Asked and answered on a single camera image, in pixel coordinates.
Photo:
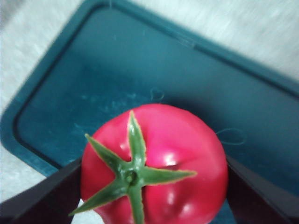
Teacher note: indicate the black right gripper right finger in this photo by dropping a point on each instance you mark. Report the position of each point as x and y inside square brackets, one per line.
[259, 200]

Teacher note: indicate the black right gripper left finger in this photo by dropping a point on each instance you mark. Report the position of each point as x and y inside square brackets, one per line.
[42, 203]

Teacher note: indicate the red tomato with green stem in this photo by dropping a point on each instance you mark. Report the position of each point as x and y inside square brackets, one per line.
[168, 144]

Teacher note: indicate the dark rectangular tray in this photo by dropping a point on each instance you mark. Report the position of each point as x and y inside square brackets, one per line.
[116, 70]

